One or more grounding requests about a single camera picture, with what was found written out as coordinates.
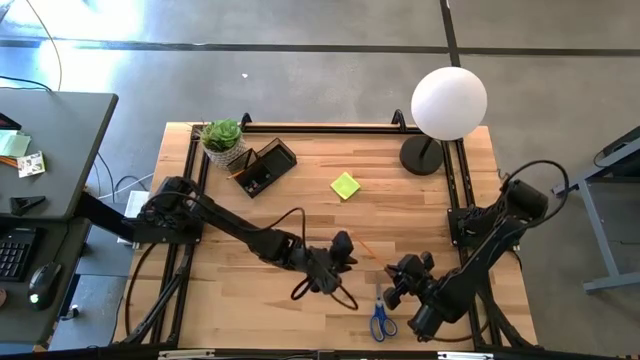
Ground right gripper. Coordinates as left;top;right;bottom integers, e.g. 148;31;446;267
383;252;441;310

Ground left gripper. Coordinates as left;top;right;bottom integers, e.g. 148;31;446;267
299;229;359;296

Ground blue handled scissors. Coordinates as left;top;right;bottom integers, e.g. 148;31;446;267
368;282;399;344

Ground black mesh desk organizer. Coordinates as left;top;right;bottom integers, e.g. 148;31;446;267
225;138;299;200

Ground grey office desk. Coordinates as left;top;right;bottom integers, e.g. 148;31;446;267
0;88;120;346

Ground potted green succulent plant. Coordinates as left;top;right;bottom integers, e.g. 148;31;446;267
199;118;249;169

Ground white globe lamp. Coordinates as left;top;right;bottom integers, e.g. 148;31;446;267
398;66;489;177

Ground blue grey metal cart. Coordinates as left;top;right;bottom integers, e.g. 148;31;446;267
551;124;640;295

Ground white power box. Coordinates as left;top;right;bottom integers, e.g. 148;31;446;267
122;189;151;221

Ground black computer mouse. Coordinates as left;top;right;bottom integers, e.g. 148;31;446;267
27;260;64;311

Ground black clip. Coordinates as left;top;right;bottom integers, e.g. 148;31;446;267
9;195;47;217

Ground small printed card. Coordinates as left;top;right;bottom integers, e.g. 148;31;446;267
16;151;46;179

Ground black keyboard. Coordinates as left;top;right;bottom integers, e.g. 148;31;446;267
0;227;37;282

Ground pale green paper note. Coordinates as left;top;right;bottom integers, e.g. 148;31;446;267
0;129;32;159

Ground white metal bracket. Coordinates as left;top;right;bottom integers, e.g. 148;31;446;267
158;349;216;360
438;351;495;360

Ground black aluminium table frame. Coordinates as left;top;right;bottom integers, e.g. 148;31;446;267
114;109;539;351

